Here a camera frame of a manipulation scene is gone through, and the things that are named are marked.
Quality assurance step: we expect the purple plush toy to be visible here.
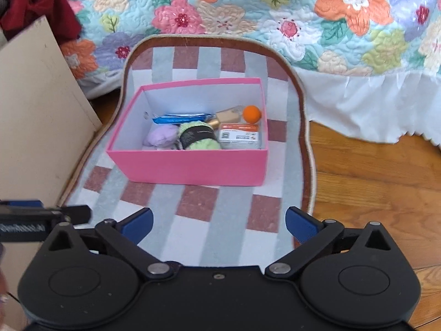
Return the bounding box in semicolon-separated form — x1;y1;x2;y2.
143;124;179;148

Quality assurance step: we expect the blue wet wipes pack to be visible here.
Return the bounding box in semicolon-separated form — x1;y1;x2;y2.
152;113;214;125

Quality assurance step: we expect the orange makeup sponge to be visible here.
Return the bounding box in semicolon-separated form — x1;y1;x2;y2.
242;105;262;124

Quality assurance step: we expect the left hand with ring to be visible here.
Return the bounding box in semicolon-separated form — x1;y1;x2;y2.
0;242;10;318

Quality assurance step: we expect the green yarn ball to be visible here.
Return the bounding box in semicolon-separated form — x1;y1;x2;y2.
178;121;221;150

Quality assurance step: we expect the orange white small box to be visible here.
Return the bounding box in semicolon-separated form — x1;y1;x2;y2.
217;123;261;150

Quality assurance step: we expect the pink cardboard box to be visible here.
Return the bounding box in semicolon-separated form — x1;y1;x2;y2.
106;78;268;186

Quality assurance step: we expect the gold perfume bottle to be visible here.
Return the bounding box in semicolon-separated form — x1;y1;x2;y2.
206;105;244;130

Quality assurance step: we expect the red cloth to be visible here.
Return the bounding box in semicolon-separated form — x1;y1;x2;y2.
1;0;82;43

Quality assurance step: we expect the floral quilt bedspread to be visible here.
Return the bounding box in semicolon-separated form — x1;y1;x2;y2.
61;0;440;99

